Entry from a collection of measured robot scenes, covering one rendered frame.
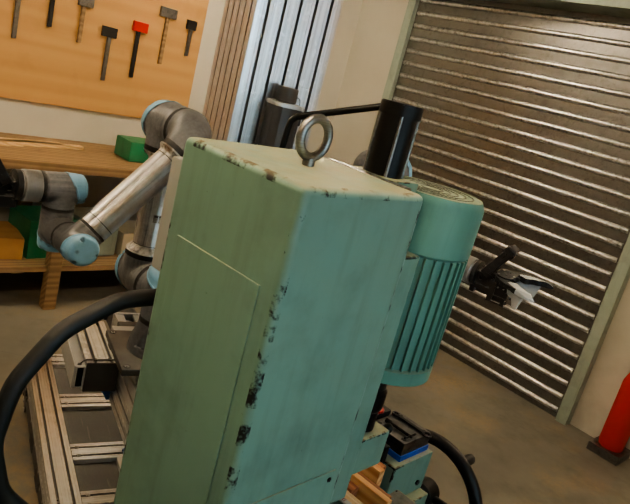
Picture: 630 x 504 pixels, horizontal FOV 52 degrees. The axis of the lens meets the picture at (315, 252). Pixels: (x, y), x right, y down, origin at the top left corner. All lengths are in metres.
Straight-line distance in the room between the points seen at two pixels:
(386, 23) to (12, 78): 2.74
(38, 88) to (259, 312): 3.57
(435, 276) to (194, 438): 0.42
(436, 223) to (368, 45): 4.47
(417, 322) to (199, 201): 0.40
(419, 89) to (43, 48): 2.53
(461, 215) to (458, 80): 3.80
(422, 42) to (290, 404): 4.36
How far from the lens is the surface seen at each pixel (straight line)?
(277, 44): 1.83
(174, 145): 1.60
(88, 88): 4.30
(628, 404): 4.04
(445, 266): 0.99
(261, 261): 0.70
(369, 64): 5.34
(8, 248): 3.88
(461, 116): 4.66
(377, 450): 1.20
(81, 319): 0.87
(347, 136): 5.38
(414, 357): 1.04
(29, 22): 4.14
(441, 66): 4.86
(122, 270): 1.85
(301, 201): 0.66
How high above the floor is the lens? 1.63
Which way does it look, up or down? 15 degrees down
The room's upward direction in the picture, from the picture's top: 15 degrees clockwise
